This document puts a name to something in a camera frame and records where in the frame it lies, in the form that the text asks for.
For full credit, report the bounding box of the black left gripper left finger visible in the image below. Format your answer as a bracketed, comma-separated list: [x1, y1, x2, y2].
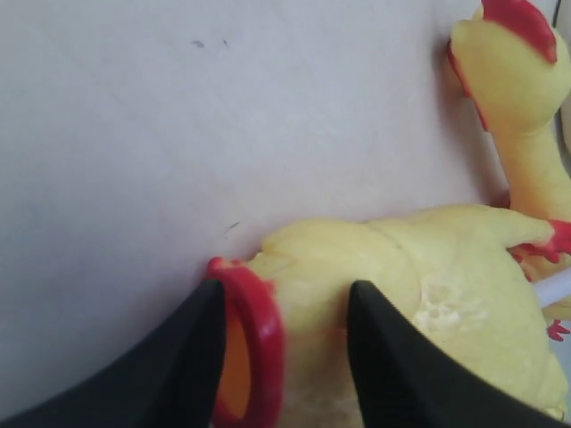
[1, 280, 226, 428]

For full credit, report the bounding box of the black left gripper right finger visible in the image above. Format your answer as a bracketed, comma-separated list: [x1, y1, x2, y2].
[349, 281, 562, 428]

